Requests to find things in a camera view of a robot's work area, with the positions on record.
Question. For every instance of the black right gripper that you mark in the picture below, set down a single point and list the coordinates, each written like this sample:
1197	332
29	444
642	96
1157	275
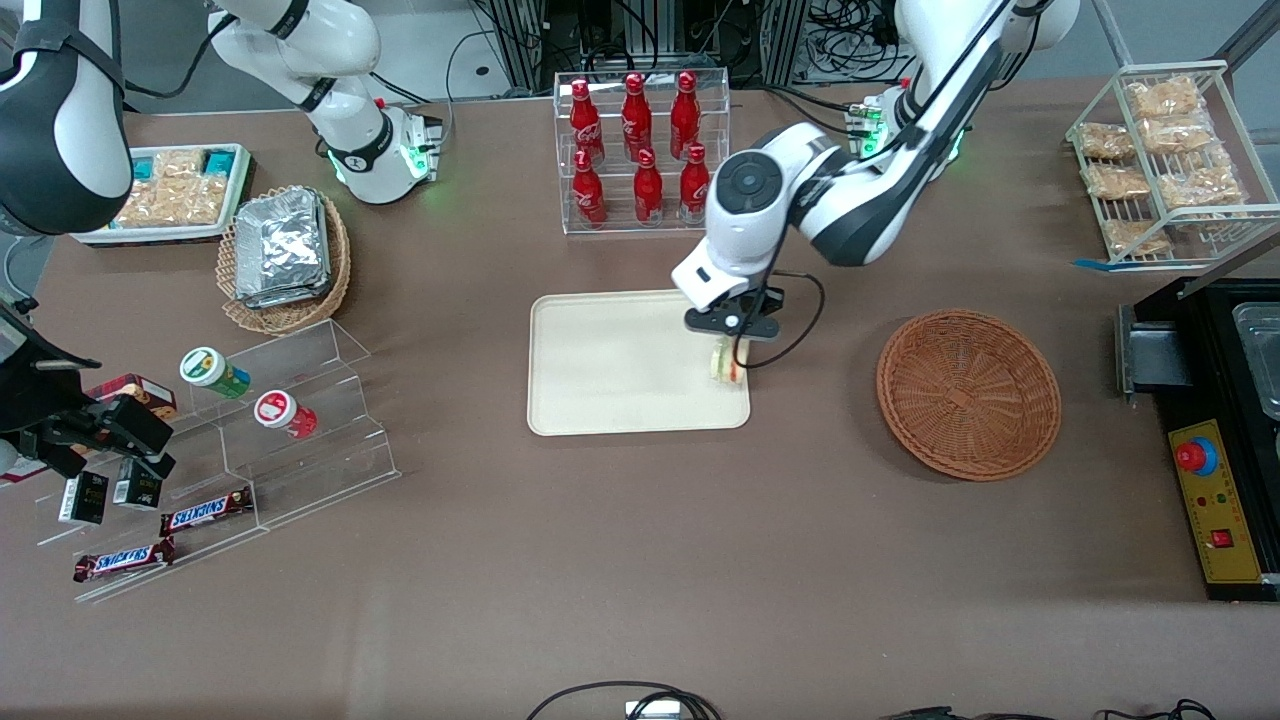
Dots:
42	385

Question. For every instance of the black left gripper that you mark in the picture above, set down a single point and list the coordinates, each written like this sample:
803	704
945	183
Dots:
774	303

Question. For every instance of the triangle sandwich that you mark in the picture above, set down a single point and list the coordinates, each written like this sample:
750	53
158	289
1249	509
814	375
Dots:
727	365

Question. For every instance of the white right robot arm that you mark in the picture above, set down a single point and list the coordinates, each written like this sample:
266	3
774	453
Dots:
340	130

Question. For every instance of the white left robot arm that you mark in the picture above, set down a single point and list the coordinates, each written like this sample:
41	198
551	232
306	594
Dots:
860	200

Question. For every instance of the beige rectangular tray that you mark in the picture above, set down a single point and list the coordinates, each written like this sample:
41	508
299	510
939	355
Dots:
620	362

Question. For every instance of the white snack tray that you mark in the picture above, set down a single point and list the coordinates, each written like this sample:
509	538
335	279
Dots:
160	235

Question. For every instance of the brown round wicker basket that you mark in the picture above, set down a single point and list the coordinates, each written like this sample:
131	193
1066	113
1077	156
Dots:
968	395

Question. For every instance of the light tan wicker basket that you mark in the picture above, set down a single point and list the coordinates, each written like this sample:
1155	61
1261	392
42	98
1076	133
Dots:
280	318

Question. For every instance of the small black box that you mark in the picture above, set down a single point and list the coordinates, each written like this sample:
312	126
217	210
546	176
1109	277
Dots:
83	498
137	490

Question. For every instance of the dark red chocolate box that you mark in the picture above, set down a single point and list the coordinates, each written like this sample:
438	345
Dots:
140	390

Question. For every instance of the brown Snickers bar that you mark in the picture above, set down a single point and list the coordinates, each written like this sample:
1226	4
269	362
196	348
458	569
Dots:
122	560
205	512

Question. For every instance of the red cola bottle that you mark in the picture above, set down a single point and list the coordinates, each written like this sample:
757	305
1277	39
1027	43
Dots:
685	118
636	118
589	195
586	125
692	188
648	192

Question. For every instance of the green snack can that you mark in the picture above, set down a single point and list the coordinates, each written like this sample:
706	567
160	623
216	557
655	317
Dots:
212	370

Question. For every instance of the clear acrylic bottle rack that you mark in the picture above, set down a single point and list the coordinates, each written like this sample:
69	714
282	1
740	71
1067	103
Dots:
610	215

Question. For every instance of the red snack can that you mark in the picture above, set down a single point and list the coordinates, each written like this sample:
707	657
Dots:
282	412

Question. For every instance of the clear acrylic stepped stand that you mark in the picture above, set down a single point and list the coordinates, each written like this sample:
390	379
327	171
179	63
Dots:
320	440

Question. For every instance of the tan cracker snack bag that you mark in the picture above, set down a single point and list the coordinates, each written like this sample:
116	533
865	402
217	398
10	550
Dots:
175	203
178	165

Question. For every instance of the silver foil pack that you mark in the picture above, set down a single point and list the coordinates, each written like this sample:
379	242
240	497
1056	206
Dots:
282	240
300	297

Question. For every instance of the teal snack packet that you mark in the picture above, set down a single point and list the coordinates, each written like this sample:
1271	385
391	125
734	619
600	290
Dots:
143	168
220	162

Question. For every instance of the white power adapter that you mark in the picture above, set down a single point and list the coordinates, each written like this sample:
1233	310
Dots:
653	710

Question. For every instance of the blue tape strip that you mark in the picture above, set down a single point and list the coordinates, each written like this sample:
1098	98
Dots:
1098	264

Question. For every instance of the clear bag of crackers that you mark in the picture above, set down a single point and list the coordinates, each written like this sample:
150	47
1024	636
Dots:
1160	97
1198	188
1130	237
1178	135
1115	182
1105	140

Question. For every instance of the black appliance base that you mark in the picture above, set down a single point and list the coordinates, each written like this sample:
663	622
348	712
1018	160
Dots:
1210	350

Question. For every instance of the yellow emergency stop panel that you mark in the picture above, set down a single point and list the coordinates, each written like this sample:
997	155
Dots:
1215	510

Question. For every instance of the steel pan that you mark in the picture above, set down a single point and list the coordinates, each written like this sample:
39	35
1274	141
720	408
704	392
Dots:
1260	355

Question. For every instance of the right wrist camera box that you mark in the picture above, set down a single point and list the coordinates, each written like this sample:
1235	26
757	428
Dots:
130	425

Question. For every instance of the aluminium frame post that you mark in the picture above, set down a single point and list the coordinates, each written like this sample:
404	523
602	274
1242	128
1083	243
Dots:
522	45
785	40

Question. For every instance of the grey metal bracket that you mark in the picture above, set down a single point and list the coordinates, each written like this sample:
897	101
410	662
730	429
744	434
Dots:
1150	350

